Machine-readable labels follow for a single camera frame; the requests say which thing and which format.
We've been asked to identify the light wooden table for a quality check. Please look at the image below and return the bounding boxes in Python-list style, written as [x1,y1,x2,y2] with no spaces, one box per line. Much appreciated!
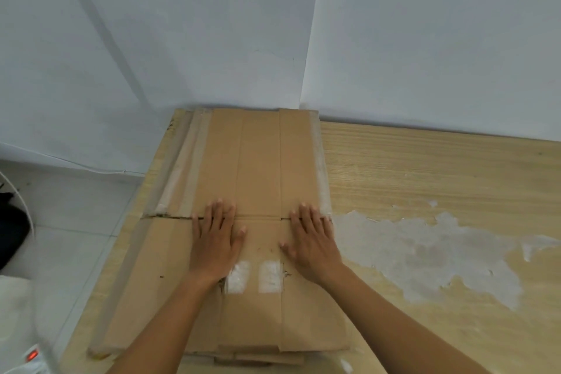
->
[59,108,561,374]

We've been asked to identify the black bag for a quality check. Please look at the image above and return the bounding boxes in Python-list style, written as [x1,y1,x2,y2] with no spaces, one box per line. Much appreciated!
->
[0,192,32,272]

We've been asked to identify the person's right forearm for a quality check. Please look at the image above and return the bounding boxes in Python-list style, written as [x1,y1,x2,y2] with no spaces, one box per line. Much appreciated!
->
[320,264,490,374]

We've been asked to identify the person's left forearm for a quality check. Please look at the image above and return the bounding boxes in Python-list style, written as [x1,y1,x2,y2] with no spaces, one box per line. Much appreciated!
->
[107,271,220,374]

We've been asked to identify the person's right hand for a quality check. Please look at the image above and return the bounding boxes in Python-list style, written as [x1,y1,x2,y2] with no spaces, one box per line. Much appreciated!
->
[280,202,345,286]

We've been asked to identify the white cable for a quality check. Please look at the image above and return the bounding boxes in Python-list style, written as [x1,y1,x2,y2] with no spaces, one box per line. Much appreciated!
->
[0,141,146,176]
[0,169,37,241]

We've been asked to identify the person's left hand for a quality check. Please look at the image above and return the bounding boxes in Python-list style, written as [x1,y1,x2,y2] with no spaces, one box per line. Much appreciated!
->
[189,200,248,285]

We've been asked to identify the white plastic bag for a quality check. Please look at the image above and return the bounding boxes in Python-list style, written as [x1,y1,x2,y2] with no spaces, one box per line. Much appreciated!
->
[0,275,38,344]

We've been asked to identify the white power strip red switch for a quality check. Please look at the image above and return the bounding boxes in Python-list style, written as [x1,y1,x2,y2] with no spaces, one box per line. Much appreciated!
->
[22,344,53,374]

